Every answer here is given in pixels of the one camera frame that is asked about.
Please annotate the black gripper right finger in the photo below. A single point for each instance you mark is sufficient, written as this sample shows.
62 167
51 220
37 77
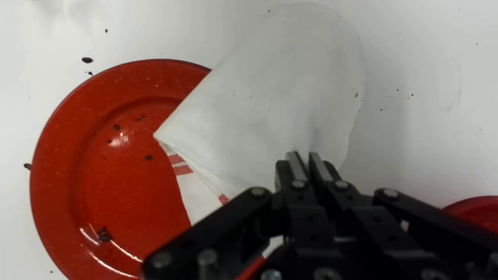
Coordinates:
405 239

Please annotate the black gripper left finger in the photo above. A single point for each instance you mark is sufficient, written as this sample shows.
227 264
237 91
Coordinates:
249 228

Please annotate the white towel with red stripes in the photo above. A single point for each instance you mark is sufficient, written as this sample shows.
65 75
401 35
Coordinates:
280 99

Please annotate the red plate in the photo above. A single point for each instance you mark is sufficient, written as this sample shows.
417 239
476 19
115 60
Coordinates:
103 177

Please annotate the red bowl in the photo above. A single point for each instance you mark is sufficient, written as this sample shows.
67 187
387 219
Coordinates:
475 211

